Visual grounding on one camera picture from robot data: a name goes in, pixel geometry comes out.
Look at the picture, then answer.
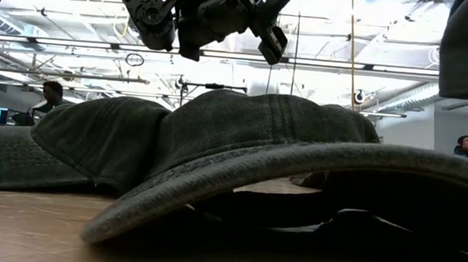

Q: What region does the grey ceiling pipe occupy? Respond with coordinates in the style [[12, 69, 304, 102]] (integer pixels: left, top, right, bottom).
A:
[[0, 66, 151, 87]]

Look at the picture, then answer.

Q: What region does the black ceiling cable reel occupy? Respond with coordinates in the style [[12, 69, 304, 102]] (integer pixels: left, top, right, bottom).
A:
[[351, 88, 367, 106], [173, 74, 189, 93]]

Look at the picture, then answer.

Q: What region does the yellow cable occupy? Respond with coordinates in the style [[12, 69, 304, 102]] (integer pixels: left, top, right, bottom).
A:
[[341, 0, 365, 112]]

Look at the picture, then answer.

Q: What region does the person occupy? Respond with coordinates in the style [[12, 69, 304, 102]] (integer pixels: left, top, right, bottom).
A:
[[29, 78, 67, 119], [452, 134, 468, 161]]

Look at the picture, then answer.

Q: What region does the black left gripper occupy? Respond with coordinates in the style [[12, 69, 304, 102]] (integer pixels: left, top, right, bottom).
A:
[[204, 0, 304, 69]]

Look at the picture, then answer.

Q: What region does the ribbed ceiling duct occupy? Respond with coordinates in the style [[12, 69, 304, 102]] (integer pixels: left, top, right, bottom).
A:
[[375, 77, 442, 119]]

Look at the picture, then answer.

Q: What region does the long ceiling strip light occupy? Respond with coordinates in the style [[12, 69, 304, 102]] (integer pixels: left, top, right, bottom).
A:
[[0, 33, 440, 78], [0, 81, 408, 119]]

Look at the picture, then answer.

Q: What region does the black hanging cable loop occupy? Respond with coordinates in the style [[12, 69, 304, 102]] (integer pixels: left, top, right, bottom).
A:
[[123, 51, 146, 68]]

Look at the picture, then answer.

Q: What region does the dark charcoal baseball cap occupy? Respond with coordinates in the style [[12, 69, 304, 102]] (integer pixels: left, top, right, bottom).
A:
[[0, 86, 174, 205], [78, 78, 468, 262]]

